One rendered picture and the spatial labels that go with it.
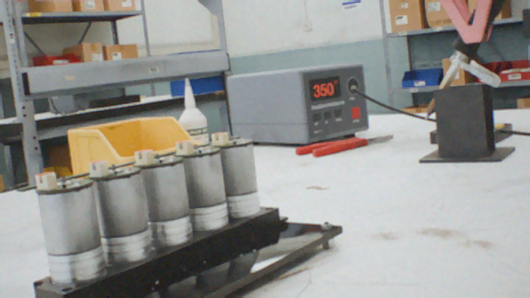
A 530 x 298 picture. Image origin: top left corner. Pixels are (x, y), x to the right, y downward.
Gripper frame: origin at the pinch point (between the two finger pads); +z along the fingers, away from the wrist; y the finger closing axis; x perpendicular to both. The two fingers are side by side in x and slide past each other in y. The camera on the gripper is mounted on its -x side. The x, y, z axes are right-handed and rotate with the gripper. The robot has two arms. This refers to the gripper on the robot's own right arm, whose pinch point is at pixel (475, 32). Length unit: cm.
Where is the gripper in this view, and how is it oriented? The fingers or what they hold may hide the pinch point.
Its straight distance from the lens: 59.1
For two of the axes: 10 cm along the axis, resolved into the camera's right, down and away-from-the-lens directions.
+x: 8.2, -0.5, -5.7
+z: 1.4, 9.8, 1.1
